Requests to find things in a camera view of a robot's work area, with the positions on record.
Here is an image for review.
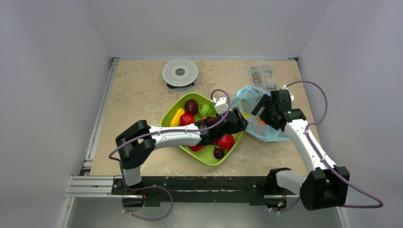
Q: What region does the light blue plastic bag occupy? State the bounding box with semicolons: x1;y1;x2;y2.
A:
231;85;289;142

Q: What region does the red fake apple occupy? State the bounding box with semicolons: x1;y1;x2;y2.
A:
217;134;235;150

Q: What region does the red fake pomegranate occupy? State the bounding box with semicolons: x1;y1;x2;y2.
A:
188;145;204;152

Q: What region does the red fake peach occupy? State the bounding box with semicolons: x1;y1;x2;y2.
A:
180;113;195;126

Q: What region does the orange fake fruit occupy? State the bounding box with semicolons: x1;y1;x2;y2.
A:
257;119;266;125

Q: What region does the yellow fake fruit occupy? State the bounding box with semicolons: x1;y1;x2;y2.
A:
242;111;249;119

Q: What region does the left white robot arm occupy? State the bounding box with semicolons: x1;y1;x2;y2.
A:
115;108;248;194

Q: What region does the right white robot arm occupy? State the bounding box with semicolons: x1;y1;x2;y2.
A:
251;90;350;211

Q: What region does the red fake cherry bunch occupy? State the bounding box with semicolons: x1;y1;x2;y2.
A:
198;115;217;122

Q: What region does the green fake cabbage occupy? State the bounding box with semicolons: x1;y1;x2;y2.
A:
198;104;216;117

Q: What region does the dark brown fake fig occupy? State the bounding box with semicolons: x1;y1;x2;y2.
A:
213;147;225;160

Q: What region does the dark red fake mango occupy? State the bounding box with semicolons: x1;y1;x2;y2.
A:
184;99;199;115

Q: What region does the yellow fake corn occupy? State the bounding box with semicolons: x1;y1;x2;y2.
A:
169;108;185;127

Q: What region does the clear screw organizer box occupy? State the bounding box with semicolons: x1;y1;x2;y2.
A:
224;65;278;96

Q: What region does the green plastic tray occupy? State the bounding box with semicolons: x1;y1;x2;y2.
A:
160;92;243;166

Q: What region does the white filament spool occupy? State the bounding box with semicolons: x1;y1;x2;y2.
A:
162;59;199;93

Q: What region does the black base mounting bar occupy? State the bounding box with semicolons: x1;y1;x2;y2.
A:
111;176;295;209

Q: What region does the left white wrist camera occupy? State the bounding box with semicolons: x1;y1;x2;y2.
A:
211;96;229;114

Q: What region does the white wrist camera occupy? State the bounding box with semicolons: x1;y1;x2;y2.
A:
211;96;229;114
281;85;295;102

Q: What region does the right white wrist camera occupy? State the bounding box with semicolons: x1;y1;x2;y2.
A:
281;85;295;102

